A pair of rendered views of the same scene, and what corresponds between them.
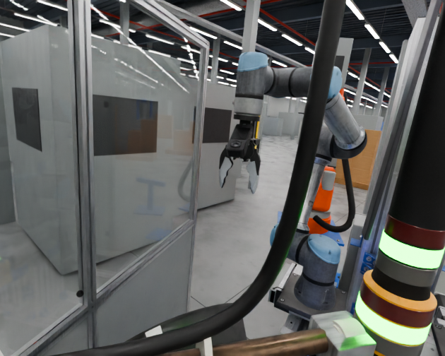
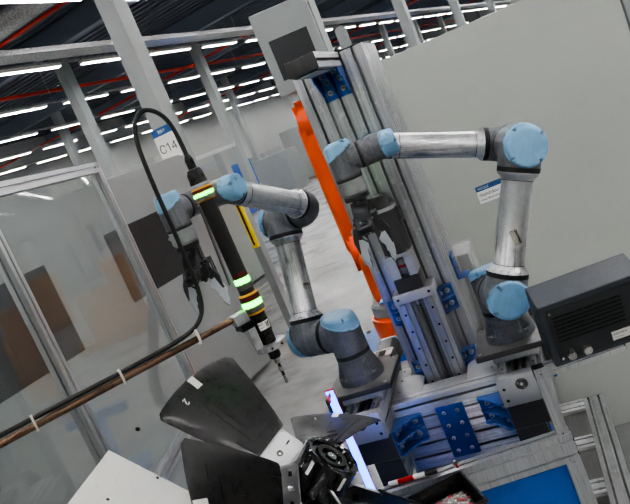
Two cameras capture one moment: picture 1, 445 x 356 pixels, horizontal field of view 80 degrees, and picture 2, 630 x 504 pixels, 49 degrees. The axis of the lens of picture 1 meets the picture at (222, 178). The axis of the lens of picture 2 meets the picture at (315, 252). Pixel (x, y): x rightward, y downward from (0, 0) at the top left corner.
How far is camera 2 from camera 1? 128 cm
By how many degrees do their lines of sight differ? 10
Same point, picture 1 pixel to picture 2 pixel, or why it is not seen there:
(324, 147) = (284, 223)
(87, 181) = (71, 384)
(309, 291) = (349, 371)
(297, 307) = (345, 393)
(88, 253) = not seen: hidden behind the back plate
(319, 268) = (342, 341)
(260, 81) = (181, 213)
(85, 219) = (88, 422)
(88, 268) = not seen: hidden behind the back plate
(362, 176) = not seen: hidden behind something
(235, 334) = (232, 366)
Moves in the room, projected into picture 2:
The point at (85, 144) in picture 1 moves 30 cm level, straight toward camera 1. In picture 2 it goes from (54, 349) to (90, 349)
